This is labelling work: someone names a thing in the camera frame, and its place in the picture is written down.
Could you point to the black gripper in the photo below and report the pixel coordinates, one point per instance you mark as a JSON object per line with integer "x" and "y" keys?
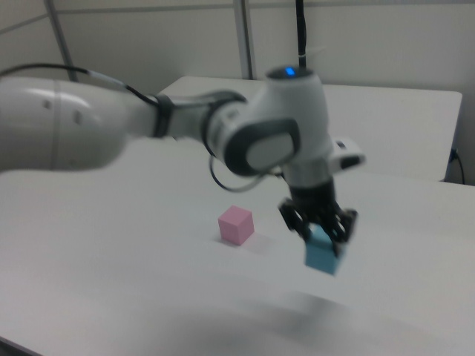
{"x": 313, "y": 200}

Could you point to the blue cube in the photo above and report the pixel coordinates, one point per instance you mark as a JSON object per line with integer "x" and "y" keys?
{"x": 319, "y": 256}

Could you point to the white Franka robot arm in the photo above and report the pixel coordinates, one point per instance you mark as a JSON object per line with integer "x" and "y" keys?
{"x": 111, "y": 122}

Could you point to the pink cube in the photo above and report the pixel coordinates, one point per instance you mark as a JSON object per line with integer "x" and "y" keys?
{"x": 234, "y": 226}

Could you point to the black pole stand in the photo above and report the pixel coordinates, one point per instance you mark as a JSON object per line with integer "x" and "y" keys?
{"x": 301, "y": 33}

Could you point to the grey partition post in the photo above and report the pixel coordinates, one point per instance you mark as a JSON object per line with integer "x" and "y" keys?
{"x": 61, "y": 41}
{"x": 246, "y": 37}

